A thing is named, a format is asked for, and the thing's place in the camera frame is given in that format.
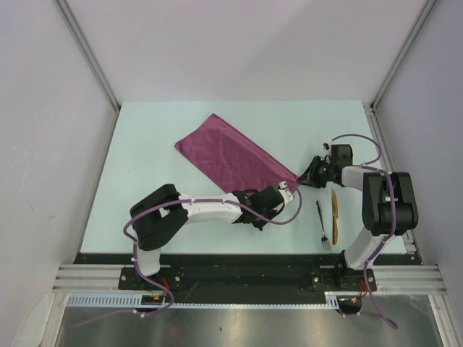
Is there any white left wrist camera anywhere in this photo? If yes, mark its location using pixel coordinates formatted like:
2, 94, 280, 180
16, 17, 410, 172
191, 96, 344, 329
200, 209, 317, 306
277, 181, 300, 205

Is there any silver metal fork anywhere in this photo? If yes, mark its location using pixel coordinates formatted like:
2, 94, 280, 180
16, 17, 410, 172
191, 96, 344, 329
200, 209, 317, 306
316, 200, 331, 252

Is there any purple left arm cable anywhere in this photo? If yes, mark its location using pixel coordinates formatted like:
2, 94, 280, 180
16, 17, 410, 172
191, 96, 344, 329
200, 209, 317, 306
68, 186, 303, 328

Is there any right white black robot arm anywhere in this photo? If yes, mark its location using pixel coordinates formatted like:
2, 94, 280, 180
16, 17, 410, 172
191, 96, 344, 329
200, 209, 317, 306
297, 144, 419, 290

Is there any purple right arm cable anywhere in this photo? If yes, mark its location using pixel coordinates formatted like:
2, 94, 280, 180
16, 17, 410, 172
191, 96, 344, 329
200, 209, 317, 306
325, 133, 399, 330

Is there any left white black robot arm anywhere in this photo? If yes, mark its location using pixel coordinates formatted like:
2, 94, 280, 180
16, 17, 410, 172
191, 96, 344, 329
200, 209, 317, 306
129, 182, 294, 289

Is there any aluminium front rail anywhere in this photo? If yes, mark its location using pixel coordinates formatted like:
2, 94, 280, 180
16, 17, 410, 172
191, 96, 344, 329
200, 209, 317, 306
53, 265, 447, 295

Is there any white slotted cable duct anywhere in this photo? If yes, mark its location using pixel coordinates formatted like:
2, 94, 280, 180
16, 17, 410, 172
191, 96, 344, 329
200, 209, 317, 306
67, 294, 339, 310

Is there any magenta satin napkin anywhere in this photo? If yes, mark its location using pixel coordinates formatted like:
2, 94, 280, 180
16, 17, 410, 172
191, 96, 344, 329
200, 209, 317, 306
174, 113, 297, 192

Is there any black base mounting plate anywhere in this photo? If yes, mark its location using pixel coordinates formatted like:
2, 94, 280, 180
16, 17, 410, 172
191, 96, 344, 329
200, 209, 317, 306
74, 254, 417, 306

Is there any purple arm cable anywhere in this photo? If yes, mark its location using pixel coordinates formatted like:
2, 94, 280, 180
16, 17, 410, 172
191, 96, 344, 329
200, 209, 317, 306
325, 133, 399, 330
68, 186, 303, 328

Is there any gold butter knife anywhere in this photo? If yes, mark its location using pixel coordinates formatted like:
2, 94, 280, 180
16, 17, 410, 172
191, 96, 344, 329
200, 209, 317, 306
331, 189, 339, 246

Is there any right aluminium frame post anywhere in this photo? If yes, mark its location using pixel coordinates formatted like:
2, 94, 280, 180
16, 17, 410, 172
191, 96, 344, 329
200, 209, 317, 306
370, 0, 440, 111

